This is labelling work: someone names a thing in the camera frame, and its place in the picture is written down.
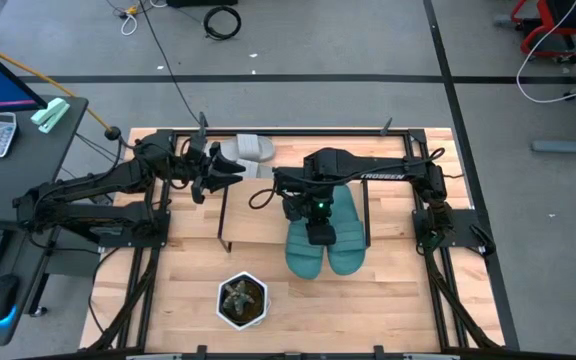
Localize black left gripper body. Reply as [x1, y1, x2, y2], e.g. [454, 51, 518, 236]
[182, 137, 219, 204]

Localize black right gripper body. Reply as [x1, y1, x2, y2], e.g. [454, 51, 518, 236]
[280, 183, 333, 227]

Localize grey slide sandal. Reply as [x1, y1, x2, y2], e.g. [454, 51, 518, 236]
[235, 159, 276, 181]
[217, 132, 276, 163]

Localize teal slide sandal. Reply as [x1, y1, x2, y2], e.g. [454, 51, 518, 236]
[284, 217, 331, 281]
[323, 184, 368, 277]

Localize wooden shelf with black legs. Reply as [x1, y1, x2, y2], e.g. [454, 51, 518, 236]
[216, 177, 372, 254]

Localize green cactus plant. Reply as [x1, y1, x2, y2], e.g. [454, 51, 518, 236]
[222, 279, 257, 317]

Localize large white box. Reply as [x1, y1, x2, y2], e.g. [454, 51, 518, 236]
[215, 270, 271, 333]

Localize mint green stapler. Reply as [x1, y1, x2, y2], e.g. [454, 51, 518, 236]
[29, 96, 72, 136]

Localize black desk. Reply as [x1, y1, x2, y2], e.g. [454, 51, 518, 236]
[0, 94, 91, 348]

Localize black computer mouse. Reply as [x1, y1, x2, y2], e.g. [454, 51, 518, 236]
[0, 272, 22, 329]

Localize grey stand base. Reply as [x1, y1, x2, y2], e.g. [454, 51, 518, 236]
[530, 127, 576, 157]

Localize red metal cart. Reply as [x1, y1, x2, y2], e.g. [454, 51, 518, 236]
[509, 0, 576, 66]

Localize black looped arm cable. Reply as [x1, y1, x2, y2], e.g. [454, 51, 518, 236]
[247, 186, 278, 212]

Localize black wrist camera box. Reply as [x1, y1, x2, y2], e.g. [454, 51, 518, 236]
[307, 221, 338, 247]

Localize black table frame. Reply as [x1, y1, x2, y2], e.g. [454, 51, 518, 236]
[86, 126, 520, 360]

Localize long black floor cable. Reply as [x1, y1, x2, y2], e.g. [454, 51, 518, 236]
[136, 0, 190, 127]

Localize coiled black cable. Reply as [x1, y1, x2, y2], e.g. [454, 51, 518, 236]
[202, 4, 244, 43]

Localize short white cable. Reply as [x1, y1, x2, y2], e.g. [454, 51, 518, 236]
[119, 9, 140, 38]

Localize yellow cable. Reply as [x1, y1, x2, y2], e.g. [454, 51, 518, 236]
[0, 40, 123, 142]

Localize long white cable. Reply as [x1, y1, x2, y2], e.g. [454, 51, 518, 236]
[515, 0, 576, 106]

